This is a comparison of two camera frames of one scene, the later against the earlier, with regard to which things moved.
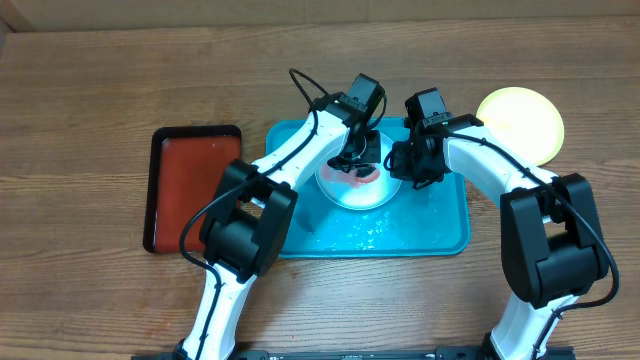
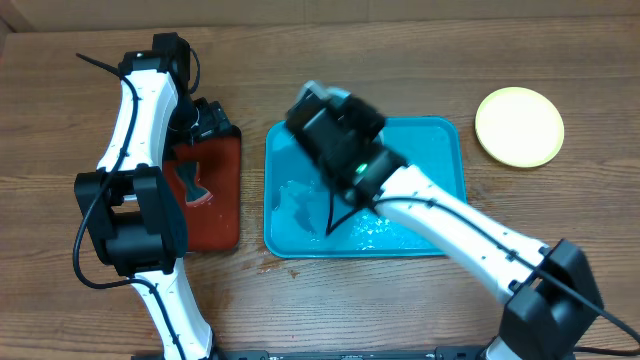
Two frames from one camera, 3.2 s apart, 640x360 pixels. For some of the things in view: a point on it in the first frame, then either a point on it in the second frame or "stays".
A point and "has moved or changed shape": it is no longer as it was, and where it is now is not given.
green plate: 526,120 stays
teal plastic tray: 432,219 stays
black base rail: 365,354 stays
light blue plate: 365,196 has moved or changed shape
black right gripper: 406,169 -> 363,118
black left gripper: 372,151 -> 215,123
